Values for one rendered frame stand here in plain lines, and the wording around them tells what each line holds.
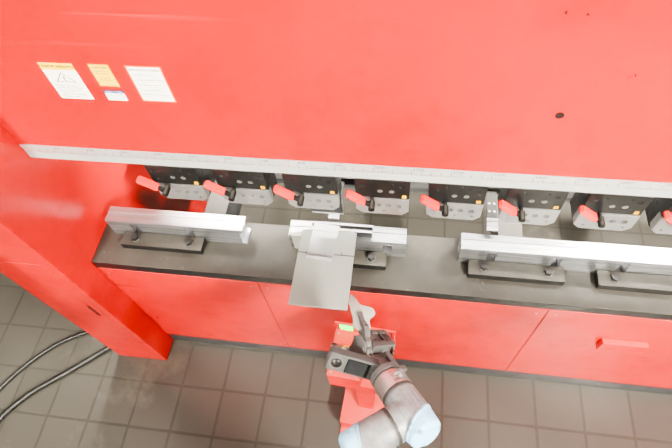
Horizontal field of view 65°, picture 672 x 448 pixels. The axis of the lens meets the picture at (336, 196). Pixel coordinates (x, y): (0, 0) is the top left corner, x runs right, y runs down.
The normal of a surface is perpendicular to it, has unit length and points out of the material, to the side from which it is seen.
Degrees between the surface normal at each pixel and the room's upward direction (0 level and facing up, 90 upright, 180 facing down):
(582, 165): 90
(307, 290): 0
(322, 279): 0
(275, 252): 0
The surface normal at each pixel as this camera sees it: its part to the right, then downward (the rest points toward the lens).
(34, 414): -0.07, -0.54
